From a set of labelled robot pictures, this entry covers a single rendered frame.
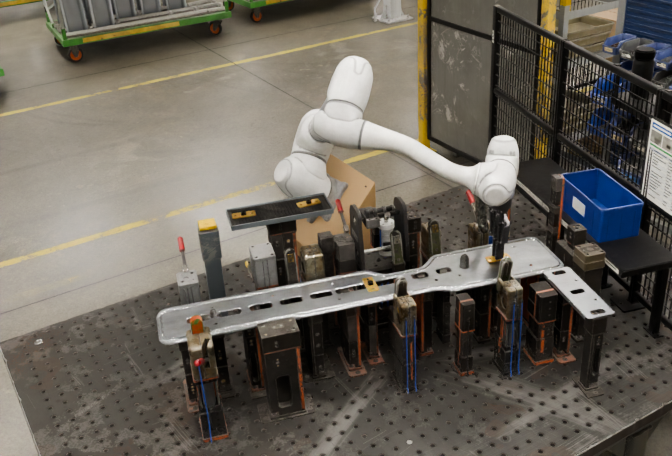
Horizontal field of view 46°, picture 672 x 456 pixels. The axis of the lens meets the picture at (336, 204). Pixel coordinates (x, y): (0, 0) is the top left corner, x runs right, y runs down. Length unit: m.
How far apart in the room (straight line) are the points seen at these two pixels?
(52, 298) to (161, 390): 2.09
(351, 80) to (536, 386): 1.19
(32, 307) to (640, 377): 3.26
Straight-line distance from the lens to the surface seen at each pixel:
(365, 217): 2.78
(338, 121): 2.69
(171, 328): 2.61
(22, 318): 4.75
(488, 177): 2.47
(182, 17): 9.40
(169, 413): 2.76
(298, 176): 3.20
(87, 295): 4.79
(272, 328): 2.49
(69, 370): 3.06
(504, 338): 2.76
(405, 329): 2.57
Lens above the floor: 2.49
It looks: 28 degrees down
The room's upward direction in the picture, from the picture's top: 3 degrees counter-clockwise
